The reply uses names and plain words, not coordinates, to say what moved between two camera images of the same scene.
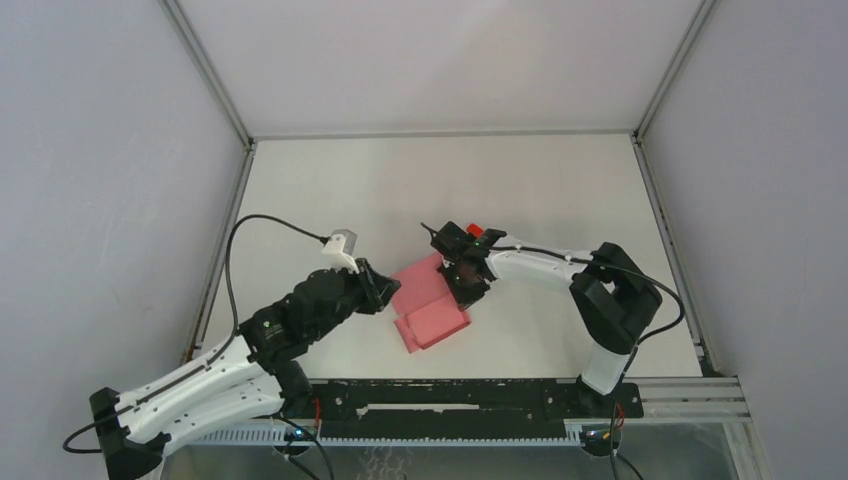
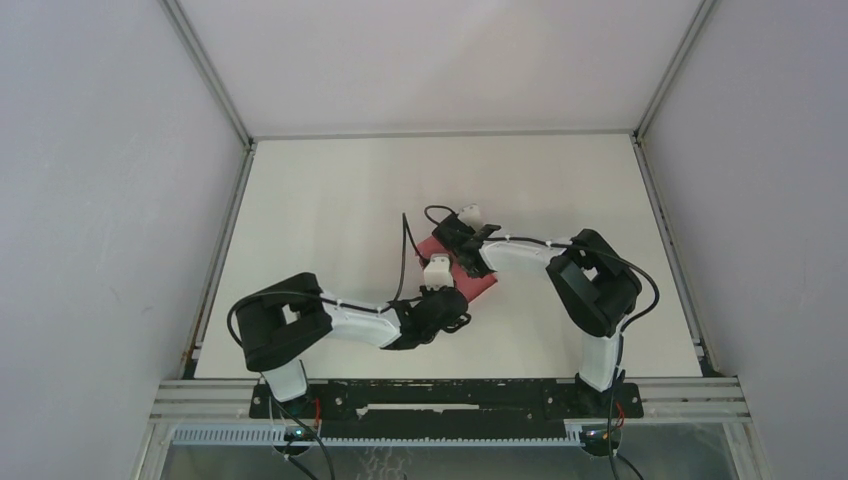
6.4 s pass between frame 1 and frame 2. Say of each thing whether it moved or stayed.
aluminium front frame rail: stayed
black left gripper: moved
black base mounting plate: stayed
